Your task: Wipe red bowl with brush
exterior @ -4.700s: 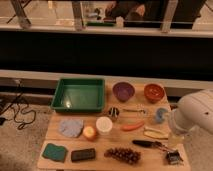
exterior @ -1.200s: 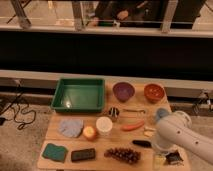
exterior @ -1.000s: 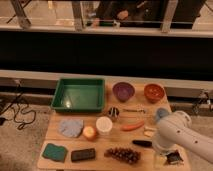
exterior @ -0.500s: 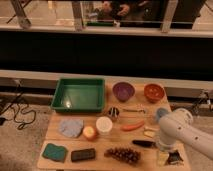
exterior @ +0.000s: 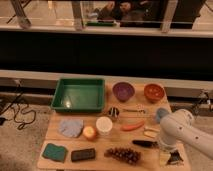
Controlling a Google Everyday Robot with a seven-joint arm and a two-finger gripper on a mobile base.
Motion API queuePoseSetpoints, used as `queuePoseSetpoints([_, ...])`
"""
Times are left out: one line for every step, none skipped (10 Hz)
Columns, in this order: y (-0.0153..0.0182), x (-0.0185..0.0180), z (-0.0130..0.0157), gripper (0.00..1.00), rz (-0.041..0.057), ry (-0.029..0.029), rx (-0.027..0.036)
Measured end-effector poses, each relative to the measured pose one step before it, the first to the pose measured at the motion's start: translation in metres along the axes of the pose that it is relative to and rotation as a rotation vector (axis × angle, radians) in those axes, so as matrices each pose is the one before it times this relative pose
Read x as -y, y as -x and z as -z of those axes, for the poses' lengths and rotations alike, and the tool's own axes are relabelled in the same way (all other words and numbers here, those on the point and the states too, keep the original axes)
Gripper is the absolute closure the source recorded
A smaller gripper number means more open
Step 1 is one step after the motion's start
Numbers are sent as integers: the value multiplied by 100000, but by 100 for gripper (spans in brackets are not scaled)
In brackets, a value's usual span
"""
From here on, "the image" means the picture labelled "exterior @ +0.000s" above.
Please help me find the black handled brush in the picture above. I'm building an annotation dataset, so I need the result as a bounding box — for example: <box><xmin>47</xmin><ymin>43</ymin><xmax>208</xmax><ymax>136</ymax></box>
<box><xmin>132</xmin><ymin>140</ymin><xmax>183</xmax><ymax>165</ymax></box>

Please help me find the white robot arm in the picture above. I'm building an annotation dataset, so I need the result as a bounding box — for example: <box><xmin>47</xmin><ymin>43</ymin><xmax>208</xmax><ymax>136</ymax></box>
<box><xmin>155</xmin><ymin>108</ymin><xmax>213</xmax><ymax>159</ymax></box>

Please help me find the red bowl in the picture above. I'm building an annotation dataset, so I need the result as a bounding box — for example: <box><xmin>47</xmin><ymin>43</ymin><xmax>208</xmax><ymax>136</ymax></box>
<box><xmin>144</xmin><ymin>84</ymin><xmax>165</xmax><ymax>103</ymax></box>

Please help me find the purple bowl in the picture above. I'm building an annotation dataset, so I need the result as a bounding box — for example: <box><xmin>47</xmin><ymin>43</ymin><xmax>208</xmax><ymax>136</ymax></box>
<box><xmin>112</xmin><ymin>82</ymin><xmax>135</xmax><ymax>102</ymax></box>

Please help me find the peeled banana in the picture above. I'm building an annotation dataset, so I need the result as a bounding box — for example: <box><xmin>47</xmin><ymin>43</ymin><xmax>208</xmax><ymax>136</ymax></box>
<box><xmin>143</xmin><ymin>127</ymin><xmax>159</xmax><ymax>138</ymax></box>

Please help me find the bunch of brown grapes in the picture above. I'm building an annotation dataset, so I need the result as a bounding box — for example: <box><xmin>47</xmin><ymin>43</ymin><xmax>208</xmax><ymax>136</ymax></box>
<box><xmin>104</xmin><ymin>148</ymin><xmax>141</xmax><ymax>165</ymax></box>

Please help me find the orange carrot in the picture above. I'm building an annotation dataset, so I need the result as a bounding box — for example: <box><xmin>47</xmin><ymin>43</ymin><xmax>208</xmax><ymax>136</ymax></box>
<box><xmin>120</xmin><ymin>121</ymin><xmax>145</xmax><ymax>131</ymax></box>

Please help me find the blue cup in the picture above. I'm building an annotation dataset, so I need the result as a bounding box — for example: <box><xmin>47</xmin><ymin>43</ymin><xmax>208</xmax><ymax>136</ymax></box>
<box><xmin>155</xmin><ymin>108</ymin><xmax>169</xmax><ymax>123</ymax></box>

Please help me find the metal spoon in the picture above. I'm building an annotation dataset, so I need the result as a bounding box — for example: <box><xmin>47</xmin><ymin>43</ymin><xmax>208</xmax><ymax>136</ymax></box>
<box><xmin>122</xmin><ymin>109</ymin><xmax>146</xmax><ymax>114</ymax></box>

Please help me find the small metal cup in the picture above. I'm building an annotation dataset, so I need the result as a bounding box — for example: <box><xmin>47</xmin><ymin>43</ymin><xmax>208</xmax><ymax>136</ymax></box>
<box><xmin>108</xmin><ymin>107</ymin><xmax>120</xmax><ymax>121</ymax></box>

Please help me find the white cup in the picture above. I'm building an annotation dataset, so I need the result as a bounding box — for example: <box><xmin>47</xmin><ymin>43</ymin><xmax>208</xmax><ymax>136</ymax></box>
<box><xmin>96</xmin><ymin>117</ymin><xmax>113</xmax><ymax>135</ymax></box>

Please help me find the red yellow apple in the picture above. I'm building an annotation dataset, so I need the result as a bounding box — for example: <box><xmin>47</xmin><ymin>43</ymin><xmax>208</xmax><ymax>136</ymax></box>
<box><xmin>83</xmin><ymin>126</ymin><xmax>97</xmax><ymax>141</ymax></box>

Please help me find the black eraser block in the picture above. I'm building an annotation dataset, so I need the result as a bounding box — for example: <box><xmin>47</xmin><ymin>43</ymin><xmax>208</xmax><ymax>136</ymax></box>
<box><xmin>71</xmin><ymin>148</ymin><xmax>96</xmax><ymax>162</ymax></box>

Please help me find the light blue cloth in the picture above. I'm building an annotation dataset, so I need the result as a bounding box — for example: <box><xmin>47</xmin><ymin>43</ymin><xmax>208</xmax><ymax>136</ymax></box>
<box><xmin>58</xmin><ymin>119</ymin><xmax>84</xmax><ymax>138</ymax></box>

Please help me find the green plastic tray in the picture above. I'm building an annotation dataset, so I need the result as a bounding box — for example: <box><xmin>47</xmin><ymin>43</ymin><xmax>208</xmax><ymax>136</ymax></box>
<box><xmin>51</xmin><ymin>78</ymin><xmax>105</xmax><ymax>113</ymax></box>

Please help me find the green sponge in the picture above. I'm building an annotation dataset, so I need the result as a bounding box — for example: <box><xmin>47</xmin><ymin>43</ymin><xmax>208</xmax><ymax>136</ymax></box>
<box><xmin>42</xmin><ymin>143</ymin><xmax>67</xmax><ymax>162</ymax></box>

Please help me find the black floor cable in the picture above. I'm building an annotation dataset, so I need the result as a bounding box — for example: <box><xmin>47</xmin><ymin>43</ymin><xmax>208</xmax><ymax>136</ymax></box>
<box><xmin>0</xmin><ymin>89</ymin><xmax>37</xmax><ymax>131</ymax></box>

